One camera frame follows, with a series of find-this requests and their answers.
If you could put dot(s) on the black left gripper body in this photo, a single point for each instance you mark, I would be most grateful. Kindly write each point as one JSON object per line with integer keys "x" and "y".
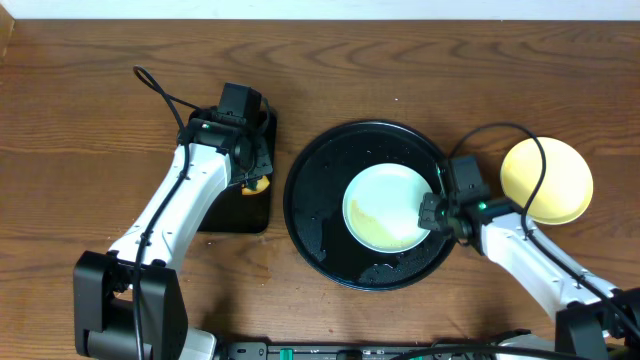
{"x": 258, "y": 167}

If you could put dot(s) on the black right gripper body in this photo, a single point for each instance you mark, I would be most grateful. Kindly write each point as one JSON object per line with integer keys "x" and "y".
{"x": 434, "y": 212}

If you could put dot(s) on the yellow sponge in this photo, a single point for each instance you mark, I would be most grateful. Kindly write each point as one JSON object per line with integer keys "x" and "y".
{"x": 254, "y": 187}

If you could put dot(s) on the light green plate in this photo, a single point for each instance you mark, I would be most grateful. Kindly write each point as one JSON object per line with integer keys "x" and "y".
{"x": 381, "y": 205}

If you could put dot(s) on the yellow plate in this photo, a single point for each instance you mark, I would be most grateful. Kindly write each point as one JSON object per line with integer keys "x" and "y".
{"x": 564, "y": 177}

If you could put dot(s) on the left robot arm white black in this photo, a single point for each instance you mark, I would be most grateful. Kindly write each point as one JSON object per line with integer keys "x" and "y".
{"x": 127, "y": 301}

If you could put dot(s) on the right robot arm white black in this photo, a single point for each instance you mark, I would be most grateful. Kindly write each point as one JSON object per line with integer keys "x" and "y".
{"x": 593, "y": 318}

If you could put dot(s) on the black rectangular tray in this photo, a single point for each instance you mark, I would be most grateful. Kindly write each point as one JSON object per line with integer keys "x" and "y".
{"x": 232, "y": 212}

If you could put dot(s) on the black round tray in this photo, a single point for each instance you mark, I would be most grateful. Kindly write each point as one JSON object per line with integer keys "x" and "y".
{"x": 314, "y": 192}

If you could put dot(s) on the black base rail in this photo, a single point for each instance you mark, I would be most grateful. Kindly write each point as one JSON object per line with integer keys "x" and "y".
{"x": 263, "y": 351}

